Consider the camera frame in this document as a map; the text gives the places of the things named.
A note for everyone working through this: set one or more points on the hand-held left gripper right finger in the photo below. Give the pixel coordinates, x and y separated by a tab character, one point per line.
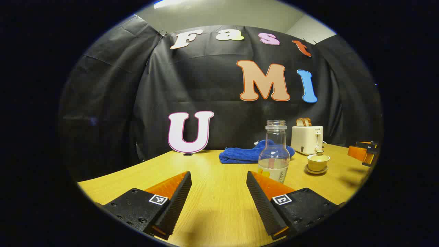
264	202

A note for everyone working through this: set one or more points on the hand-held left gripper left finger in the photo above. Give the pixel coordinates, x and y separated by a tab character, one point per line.
173	202

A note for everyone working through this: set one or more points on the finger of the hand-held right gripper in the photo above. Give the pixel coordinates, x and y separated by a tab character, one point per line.
368	145
360	155

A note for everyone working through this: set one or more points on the cream teacup lid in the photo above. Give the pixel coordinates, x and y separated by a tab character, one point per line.
319	155

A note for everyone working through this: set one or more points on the cream teacup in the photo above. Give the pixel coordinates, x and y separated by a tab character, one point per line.
318	164

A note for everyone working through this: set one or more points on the clear plastic water bottle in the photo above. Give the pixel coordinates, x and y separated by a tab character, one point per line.
274	159

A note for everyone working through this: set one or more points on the cream saucer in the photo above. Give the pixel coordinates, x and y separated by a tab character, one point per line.
313	171

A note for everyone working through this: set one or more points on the blue towel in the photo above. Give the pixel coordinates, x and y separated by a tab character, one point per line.
240	155

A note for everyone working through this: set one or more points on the cream toaster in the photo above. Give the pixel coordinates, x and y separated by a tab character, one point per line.
305	139

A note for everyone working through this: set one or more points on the toast bread slice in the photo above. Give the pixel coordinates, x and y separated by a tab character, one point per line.
308	121
300	122

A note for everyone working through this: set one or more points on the black backdrop cloth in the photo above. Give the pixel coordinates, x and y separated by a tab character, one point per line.
212	85

